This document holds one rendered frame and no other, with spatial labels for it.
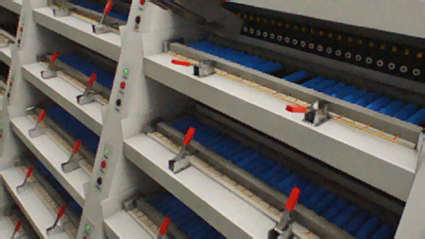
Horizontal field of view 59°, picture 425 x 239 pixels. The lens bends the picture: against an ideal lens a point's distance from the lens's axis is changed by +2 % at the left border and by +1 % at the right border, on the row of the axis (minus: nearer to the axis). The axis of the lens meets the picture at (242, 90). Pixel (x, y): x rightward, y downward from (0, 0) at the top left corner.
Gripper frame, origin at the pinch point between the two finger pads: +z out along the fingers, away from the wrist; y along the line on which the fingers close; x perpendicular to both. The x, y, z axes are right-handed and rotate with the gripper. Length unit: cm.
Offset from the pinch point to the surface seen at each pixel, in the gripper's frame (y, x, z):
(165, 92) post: 34.3, 15.5, 24.5
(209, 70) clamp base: 15.3, 6.6, 17.3
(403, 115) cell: -20.1, 2.3, 23.3
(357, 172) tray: -19.2, 12.1, 17.0
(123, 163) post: 34, 35, 21
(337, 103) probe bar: -11.9, 4.2, 18.9
